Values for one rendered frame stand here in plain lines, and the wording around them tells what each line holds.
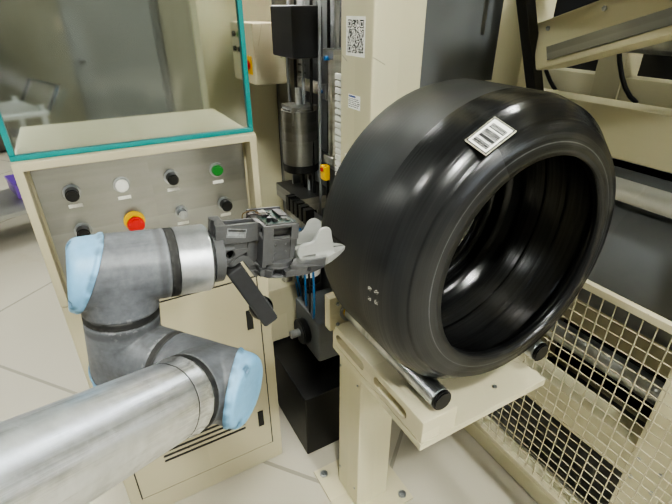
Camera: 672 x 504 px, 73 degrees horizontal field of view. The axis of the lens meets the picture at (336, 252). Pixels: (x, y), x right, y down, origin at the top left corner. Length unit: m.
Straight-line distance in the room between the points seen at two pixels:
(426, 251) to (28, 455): 0.51
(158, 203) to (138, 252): 0.71
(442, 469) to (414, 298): 1.33
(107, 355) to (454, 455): 1.60
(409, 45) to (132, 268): 0.71
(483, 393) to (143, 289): 0.78
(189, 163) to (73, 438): 0.95
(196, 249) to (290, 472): 1.44
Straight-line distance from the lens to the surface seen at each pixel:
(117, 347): 0.61
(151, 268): 0.57
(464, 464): 2.00
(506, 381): 1.15
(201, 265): 0.58
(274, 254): 0.64
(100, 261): 0.57
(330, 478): 1.89
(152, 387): 0.47
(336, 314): 1.12
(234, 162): 1.30
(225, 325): 1.45
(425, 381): 0.93
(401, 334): 0.75
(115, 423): 0.43
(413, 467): 1.95
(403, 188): 0.68
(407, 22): 1.02
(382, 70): 0.99
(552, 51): 1.17
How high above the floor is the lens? 1.56
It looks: 28 degrees down
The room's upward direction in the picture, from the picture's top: straight up
